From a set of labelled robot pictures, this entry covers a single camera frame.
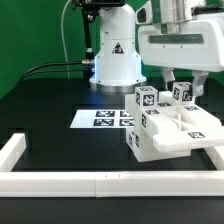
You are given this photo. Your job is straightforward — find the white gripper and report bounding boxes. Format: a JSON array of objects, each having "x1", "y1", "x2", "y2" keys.
[{"x1": 138, "y1": 18, "x2": 224, "y2": 97}]

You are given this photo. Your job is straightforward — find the white marker sheet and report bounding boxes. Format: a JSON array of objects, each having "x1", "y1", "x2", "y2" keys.
[{"x1": 70, "y1": 109, "x2": 134, "y2": 128}]

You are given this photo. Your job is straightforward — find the white tagged cube nut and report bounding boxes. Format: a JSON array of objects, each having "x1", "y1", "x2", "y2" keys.
[{"x1": 172, "y1": 82, "x2": 193, "y2": 103}]

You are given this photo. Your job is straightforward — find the white chair seat block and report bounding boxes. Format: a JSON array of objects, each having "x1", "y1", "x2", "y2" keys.
[{"x1": 132, "y1": 135, "x2": 191, "y2": 162}]

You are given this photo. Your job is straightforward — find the white U-shaped boundary frame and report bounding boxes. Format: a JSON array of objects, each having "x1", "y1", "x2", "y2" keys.
[{"x1": 0, "y1": 133, "x2": 224, "y2": 197}]

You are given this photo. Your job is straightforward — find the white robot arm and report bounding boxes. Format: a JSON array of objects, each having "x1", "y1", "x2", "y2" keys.
[{"x1": 90, "y1": 0, "x2": 224, "y2": 96}]

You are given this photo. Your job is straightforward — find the white long chair bar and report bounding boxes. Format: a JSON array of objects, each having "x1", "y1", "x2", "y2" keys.
[{"x1": 125, "y1": 94, "x2": 177, "y2": 137}]

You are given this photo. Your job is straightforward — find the white tagged cube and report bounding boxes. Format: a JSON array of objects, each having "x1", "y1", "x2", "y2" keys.
[{"x1": 135, "y1": 86, "x2": 158, "y2": 108}]

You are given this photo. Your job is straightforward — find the black cables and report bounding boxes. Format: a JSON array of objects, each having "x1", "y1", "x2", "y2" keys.
[{"x1": 19, "y1": 59, "x2": 93, "y2": 83}]

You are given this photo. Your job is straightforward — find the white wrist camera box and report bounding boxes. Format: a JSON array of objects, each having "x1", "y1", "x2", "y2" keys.
[{"x1": 136, "y1": 0, "x2": 153, "y2": 25}]

